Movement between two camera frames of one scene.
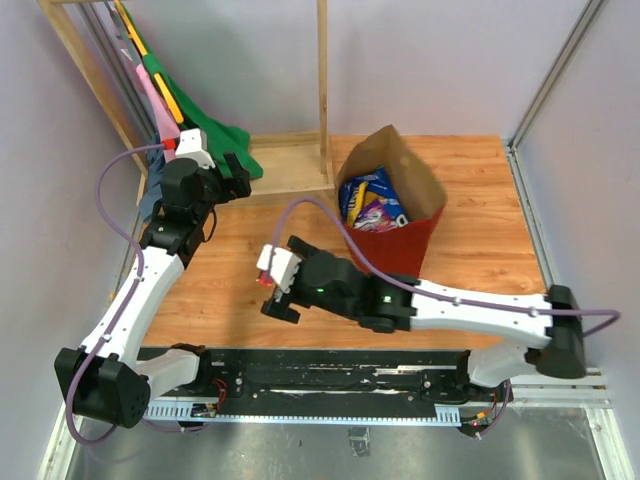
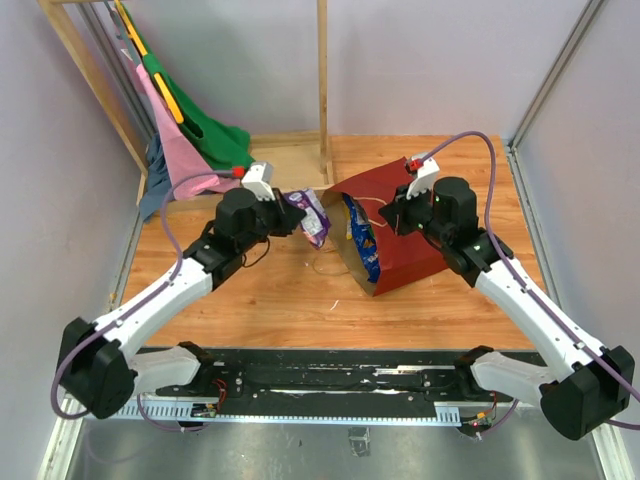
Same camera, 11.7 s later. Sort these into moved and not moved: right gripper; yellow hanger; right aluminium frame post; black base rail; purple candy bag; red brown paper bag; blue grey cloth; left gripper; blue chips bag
Moved: red brown paper bag; purple candy bag; blue chips bag; right gripper; left gripper
Not moved: black base rail; yellow hanger; blue grey cloth; right aluminium frame post
